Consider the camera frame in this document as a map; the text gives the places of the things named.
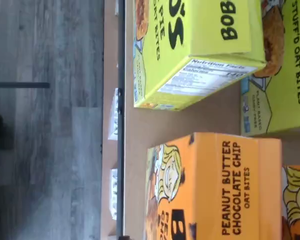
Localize green Bobo's apple pie box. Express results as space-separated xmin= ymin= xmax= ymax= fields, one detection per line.
xmin=240 ymin=0 xmax=300 ymax=137
xmin=132 ymin=0 xmax=267 ymax=112

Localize white patterned carton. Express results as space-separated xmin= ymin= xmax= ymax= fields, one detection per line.
xmin=107 ymin=87 xmax=120 ymax=141
xmin=109 ymin=168 xmax=119 ymax=221

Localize dark floor object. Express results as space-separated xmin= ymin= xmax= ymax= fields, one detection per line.
xmin=0 ymin=111 xmax=15 ymax=152

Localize black metal bar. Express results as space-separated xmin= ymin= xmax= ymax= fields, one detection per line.
xmin=0 ymin=81 xmax=51 ymax=89

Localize orange Bobo's peanut butter box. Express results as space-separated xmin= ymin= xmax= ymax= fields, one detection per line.
xmin=281 ymin=164 xmax=300 ymax=240
xmin=145 ymin=131 xmax=283 ymax=240

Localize black metal shelf rack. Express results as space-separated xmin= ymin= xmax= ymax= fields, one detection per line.
xmin=115 ymin=0 xmax=126 ymax=240

